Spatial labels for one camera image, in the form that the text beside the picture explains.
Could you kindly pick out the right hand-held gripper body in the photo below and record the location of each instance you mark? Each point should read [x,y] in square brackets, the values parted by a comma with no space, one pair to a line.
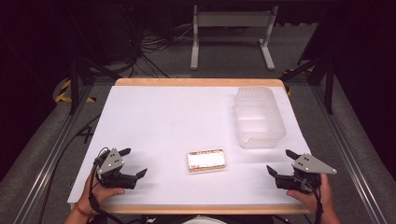
[306,174]

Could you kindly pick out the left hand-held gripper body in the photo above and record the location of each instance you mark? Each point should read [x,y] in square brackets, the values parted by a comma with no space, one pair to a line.
[110,168]

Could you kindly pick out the translucent plastic container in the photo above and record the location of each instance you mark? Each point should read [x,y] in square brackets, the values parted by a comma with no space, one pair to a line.
[258,118]

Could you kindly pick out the white packet with brown edges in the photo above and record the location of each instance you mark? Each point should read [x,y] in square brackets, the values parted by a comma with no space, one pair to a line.
[206,160]

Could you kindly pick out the person's right hand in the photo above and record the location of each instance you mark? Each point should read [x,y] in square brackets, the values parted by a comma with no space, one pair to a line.
[313,196]

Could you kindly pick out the person's left hand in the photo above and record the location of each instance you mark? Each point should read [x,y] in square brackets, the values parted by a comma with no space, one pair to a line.
[99,193]

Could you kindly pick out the red wrist band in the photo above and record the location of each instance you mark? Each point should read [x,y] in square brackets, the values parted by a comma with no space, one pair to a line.
[82,211]

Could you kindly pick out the white table cover sheet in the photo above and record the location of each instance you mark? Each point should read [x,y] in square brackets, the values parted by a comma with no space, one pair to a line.
[174,124]

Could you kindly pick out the person's white clothing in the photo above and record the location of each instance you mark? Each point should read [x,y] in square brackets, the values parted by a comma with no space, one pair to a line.
[204,220]

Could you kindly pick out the yellow black hazard tape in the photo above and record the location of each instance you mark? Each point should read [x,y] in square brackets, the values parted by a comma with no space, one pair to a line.
[67,91]

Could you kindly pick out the black metal stand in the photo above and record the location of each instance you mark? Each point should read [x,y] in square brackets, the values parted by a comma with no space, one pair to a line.
[317,71]
[81,71]

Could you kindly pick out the wooden table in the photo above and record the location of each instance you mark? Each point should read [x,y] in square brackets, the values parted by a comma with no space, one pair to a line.
[199,82]

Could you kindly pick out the grey metal stand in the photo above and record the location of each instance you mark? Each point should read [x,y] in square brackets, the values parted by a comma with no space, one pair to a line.
[232,34]

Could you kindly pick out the aluminium rail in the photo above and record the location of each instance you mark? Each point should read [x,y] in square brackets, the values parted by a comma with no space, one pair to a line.
[46,165]
[345,152]

